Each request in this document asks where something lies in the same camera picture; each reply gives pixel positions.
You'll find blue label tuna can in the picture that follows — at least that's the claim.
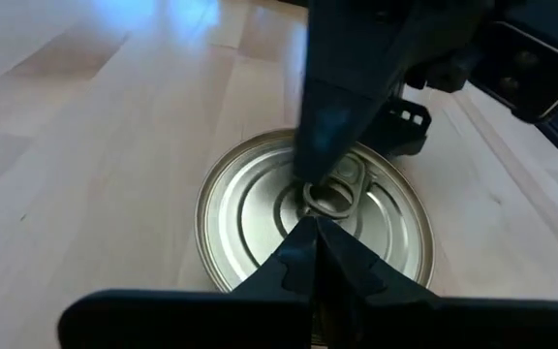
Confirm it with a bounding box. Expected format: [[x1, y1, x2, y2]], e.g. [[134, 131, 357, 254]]
[[195, 128, 436, 296]]

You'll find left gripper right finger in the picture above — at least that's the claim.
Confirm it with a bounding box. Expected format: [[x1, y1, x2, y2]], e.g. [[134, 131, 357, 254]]
[[316, 215, 558, 349]]

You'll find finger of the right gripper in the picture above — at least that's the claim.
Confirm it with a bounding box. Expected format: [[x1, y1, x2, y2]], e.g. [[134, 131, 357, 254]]
[[292, 0, 421, 184], [360, 98, 433, 158]]

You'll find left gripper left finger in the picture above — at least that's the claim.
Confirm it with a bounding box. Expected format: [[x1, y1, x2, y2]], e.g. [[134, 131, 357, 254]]
[[57, 215, 319, 349]]

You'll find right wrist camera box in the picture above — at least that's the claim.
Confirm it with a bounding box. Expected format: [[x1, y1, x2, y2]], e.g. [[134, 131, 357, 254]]
[[467, 21, 558, 125]]

